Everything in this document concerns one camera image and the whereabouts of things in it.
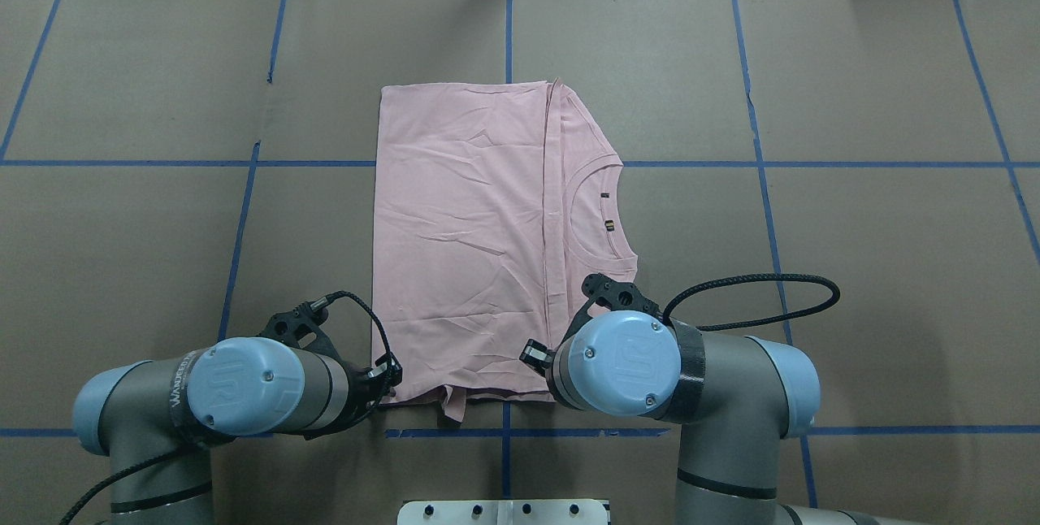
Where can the pink printed t-shirt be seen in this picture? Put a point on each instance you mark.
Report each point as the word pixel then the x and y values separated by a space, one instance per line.
pixel 493 203

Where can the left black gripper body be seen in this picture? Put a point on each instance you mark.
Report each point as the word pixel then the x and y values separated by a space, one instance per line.
pixel 356 393

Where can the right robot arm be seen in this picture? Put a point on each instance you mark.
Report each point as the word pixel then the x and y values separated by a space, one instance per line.
pixel 735 399

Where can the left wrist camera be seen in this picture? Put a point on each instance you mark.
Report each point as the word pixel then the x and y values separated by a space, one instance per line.
pixel 301 328

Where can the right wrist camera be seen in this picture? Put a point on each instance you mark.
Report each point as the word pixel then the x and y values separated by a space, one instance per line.
pixel 602 293

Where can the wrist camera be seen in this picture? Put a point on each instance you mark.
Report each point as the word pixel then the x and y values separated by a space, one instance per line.
pixel 602 293
pixel 301 328

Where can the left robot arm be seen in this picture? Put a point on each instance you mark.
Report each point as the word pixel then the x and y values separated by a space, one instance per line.
pixel 158 421

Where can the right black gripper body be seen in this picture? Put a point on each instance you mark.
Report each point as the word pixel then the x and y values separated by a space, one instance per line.
pixel 534 353

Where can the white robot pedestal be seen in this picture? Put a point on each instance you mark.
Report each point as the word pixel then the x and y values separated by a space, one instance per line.
pixel 523 511

